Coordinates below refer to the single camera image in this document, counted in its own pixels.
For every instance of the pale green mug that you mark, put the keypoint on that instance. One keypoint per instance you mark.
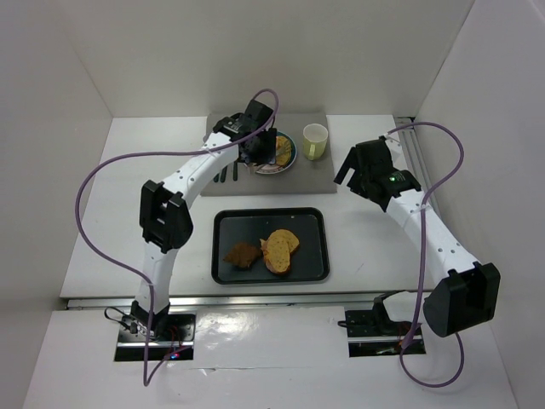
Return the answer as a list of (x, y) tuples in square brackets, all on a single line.
[(315, 139)]

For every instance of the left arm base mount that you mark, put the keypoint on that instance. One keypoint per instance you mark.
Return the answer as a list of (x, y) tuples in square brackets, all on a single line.
[(173, 340)]

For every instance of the grey placemat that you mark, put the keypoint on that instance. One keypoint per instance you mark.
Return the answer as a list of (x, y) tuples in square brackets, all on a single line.
[(302, 177)]

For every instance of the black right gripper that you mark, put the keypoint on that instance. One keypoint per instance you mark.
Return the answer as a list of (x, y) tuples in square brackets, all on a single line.
[(358, 169)]

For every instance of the large seeded bread slice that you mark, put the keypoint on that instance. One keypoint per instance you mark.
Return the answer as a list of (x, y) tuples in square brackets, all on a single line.
[(276, 253)]

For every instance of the dark brown bread piece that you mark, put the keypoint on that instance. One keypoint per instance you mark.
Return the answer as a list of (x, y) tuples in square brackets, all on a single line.
[(243, 255)]

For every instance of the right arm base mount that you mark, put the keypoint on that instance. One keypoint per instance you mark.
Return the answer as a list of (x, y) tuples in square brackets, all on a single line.
[(370, 331)]

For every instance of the small seeded bread slice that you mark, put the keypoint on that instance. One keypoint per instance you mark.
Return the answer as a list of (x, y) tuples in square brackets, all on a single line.
[(284, 150)]

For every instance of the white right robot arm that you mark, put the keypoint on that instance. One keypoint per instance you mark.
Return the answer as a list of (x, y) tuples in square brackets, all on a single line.
[(466, 290)]

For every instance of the aluminium rail at right wall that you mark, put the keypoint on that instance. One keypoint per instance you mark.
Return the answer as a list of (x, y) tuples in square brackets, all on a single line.
[(413, 156)]

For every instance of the white plate with coloured rim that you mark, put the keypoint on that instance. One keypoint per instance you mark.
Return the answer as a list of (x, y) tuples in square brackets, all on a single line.
[(294, 154)]

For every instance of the aluminium rail at front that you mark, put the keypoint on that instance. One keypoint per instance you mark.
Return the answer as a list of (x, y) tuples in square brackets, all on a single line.
[(237, 301)]

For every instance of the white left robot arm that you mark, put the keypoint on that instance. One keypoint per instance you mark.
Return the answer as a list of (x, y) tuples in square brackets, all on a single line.
[(167, 224)]

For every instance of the black rectangular tray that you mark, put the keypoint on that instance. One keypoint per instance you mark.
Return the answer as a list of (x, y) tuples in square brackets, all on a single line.
[(310, 263)]

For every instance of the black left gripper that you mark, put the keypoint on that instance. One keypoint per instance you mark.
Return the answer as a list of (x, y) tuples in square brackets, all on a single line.
[(264, 149)]

